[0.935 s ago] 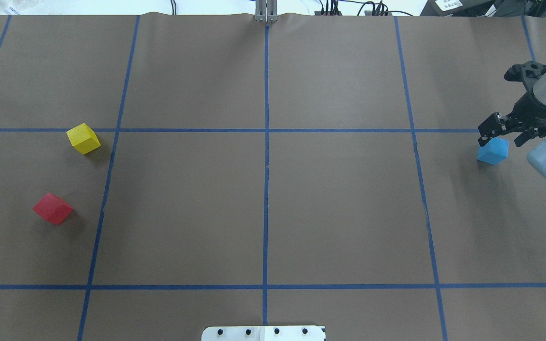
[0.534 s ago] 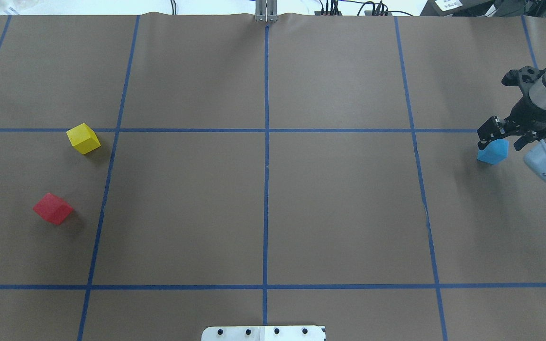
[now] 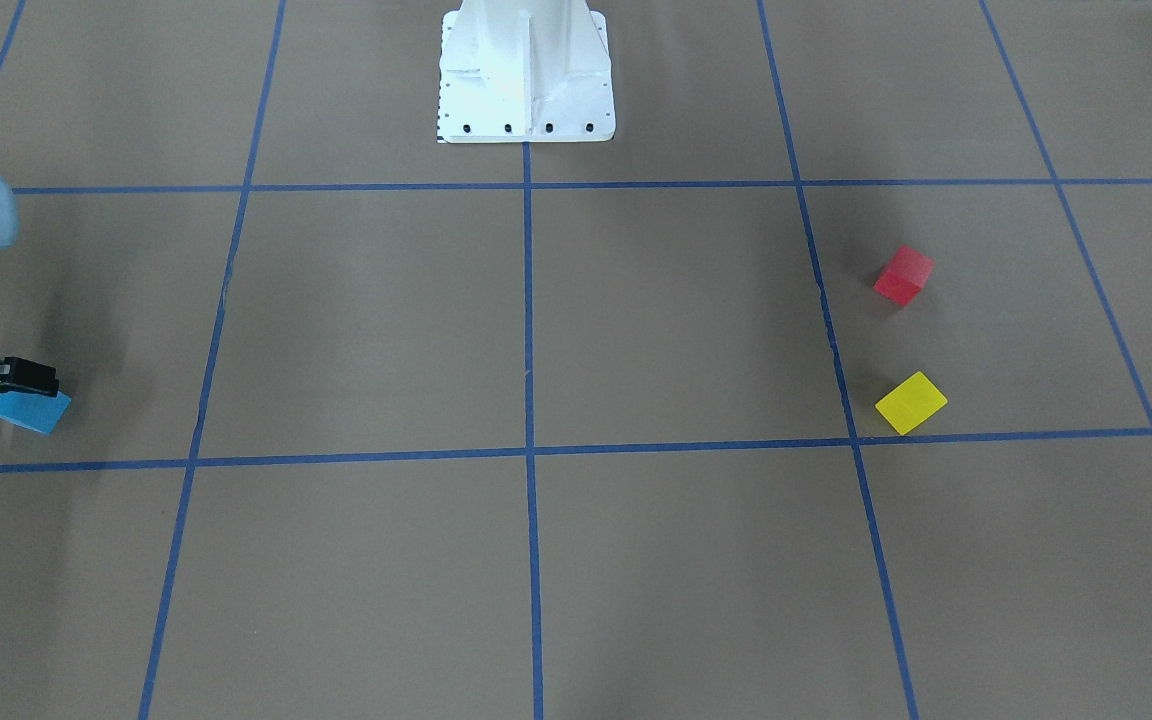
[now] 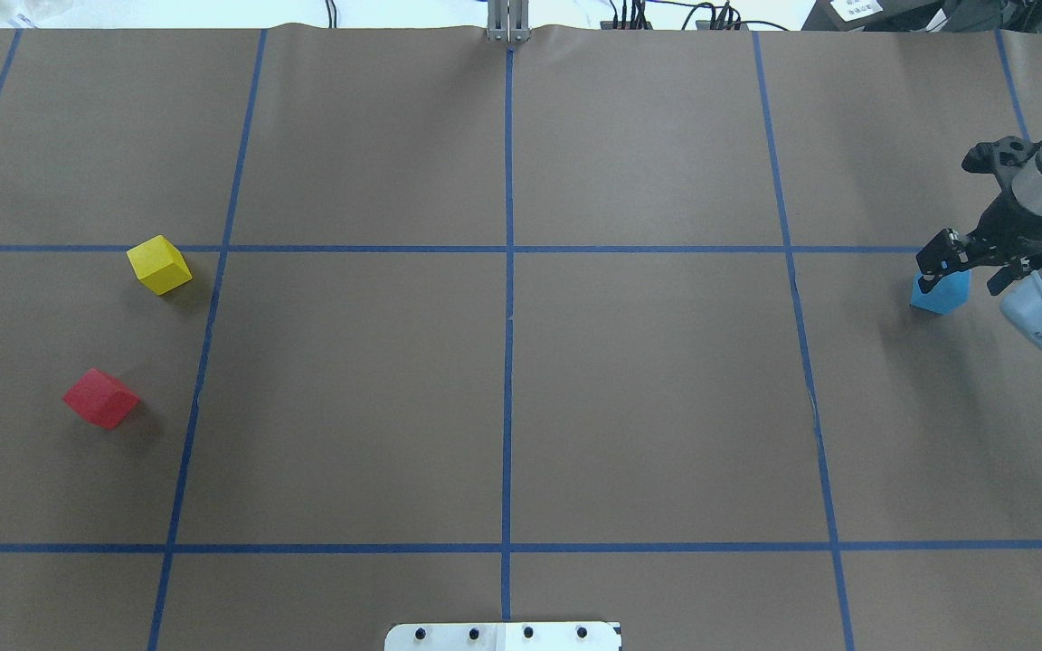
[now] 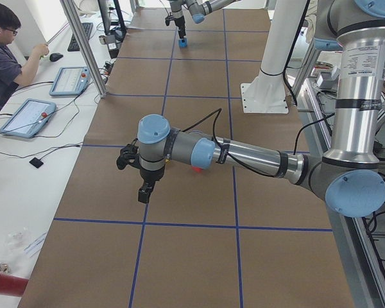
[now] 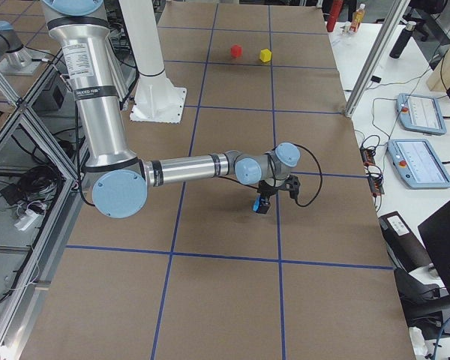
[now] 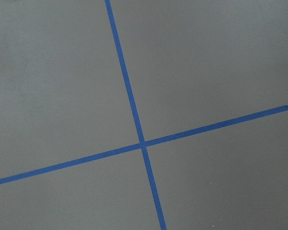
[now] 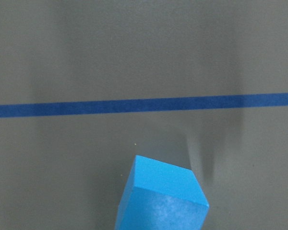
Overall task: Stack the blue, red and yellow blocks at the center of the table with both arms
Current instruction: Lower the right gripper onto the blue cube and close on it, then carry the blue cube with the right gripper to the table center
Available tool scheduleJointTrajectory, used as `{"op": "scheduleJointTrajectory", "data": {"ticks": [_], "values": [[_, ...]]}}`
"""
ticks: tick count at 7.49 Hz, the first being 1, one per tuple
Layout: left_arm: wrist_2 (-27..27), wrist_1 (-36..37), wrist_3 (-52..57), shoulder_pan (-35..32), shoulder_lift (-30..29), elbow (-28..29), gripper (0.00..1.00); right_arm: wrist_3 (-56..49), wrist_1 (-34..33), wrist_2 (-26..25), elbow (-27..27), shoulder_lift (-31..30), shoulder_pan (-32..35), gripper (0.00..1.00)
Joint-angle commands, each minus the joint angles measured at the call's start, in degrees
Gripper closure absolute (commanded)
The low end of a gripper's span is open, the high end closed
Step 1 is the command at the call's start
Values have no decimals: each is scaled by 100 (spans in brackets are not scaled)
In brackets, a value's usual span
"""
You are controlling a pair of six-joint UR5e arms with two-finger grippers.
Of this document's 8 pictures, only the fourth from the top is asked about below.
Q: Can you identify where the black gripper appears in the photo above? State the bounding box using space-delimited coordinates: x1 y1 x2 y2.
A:
915 193 1042 296

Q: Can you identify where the blue foam block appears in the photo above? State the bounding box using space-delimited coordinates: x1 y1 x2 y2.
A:
909 270 972 315

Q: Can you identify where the red foam block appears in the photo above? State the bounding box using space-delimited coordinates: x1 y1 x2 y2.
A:
63 368 141 431

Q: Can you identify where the yellow foam block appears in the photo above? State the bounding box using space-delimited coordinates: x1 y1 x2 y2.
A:
127 234 192 297

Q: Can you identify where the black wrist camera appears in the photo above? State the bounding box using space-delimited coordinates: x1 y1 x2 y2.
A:
961 137 1042 177

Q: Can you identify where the aluminium frame post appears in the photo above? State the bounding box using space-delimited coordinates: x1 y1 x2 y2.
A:
485 0 532 45

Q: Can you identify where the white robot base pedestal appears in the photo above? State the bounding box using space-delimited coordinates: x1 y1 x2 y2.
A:
384 621 623 650

